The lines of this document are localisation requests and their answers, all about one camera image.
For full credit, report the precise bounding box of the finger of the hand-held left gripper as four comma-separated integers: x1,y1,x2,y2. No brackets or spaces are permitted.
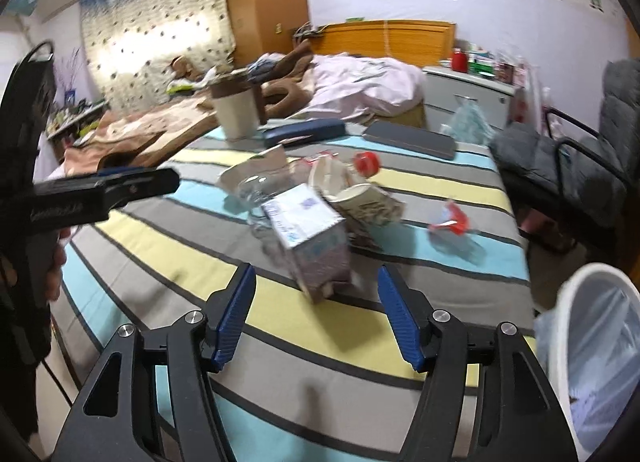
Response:
102,168,181,215
97,167,161,181

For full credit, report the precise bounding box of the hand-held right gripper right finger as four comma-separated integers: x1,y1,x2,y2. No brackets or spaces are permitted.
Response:
376,264,581,462

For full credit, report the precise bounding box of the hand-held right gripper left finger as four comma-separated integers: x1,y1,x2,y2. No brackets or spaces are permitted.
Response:
50,262,258,462

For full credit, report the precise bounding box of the clear plastic bottle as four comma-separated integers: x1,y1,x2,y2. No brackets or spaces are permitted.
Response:
232,174,286,243

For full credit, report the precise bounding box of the red white snack wrapper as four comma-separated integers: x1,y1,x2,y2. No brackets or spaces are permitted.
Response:
427,199,473,237

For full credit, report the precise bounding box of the grey milk carton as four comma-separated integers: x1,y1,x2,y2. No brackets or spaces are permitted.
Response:
260,183,353,303

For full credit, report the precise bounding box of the printed paper cup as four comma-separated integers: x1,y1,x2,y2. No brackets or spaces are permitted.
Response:
325,182,405,229

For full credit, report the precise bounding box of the white trash bin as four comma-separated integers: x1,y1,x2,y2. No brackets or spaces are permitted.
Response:
534,262,640,462

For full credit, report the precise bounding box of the translucent bin liner bag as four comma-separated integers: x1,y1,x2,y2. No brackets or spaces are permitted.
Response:
534,287,640,458

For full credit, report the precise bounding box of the person's left hand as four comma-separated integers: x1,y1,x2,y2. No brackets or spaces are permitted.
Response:
45,229,68,300

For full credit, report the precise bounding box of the brown blanket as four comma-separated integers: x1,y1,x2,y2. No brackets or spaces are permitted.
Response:
62,39,316,177

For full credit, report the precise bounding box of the white thermos cup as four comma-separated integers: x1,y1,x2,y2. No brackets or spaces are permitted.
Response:
209,69,261,141

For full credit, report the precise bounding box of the brown plush toy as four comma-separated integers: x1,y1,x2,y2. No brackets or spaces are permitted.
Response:
167,56,196,82

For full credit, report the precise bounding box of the dotted curtain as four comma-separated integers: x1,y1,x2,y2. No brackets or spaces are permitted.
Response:
80,0,238,110

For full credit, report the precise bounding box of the blue checked garment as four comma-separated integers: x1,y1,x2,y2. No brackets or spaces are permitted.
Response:
247,56,281,82

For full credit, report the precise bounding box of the blue glasses case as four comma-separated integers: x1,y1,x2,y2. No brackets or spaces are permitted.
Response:
262,118,347,149

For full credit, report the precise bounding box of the dark tablet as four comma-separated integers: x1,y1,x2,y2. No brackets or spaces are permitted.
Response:
361,121,457,160

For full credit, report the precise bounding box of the black office chair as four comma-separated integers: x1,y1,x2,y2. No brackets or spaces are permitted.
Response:
500,59,640,255

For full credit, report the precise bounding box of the green plastic bag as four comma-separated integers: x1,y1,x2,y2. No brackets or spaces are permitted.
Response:
440,96,496,145

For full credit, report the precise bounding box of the narrow wooden wardrobe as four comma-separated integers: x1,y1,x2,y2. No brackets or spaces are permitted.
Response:
220,0,311,67

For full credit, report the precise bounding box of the pink duvet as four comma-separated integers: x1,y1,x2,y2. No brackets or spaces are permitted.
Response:
295,54,426,123

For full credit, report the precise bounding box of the white bedside cabinet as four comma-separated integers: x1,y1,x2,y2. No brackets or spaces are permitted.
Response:
422,64,518,143

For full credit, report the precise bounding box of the green white box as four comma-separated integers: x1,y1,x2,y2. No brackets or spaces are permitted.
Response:
467,46,496,75

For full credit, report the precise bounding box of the wooden headboard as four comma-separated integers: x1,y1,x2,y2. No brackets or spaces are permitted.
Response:
307,19,457,67

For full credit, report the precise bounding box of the grey chair cushion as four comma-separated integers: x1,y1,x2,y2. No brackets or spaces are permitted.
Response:
489,59,640,193

